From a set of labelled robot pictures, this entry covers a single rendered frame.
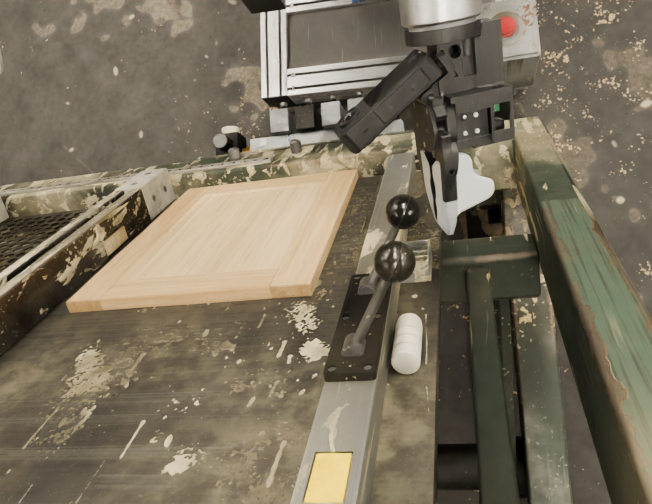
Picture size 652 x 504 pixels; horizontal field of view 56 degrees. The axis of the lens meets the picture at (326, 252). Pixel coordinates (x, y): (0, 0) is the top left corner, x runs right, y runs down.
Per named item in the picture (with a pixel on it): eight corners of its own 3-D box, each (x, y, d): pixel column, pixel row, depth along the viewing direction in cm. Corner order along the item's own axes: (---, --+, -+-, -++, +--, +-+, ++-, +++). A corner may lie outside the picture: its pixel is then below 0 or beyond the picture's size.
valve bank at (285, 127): (420, 102, 155) (410, 66, 132) (425, 157, 153) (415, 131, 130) (235, 128, 166) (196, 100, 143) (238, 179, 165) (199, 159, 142)
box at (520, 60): (527, 33, 132) (535, -7, 115) (533, 87, 131) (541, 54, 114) (470, 42, 135) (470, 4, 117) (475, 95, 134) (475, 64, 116)
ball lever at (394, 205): (381, 294, 73) (427, 196, 67) (378, 310, 69) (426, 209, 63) (351, 282, 73) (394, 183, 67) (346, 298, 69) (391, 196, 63)
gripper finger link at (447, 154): (463, 204, 60) (455, 115, 57) (448, 207, 60) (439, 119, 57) (447, 190, 65) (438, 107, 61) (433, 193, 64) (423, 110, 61)
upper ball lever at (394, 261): (370, 352, 62) (423, 243, 56) (365, 375, 59) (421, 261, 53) (335, 338, 62) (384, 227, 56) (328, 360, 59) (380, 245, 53)
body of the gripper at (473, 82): (517, 146, 60) (510, 15, 55) (432, 165, 59) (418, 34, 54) (485, 130, 67) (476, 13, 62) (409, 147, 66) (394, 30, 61)
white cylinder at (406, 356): (421, 374, 62) (424, 332, 69) (418, 350, 61) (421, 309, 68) (392, 376, 63) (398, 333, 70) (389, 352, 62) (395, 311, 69)
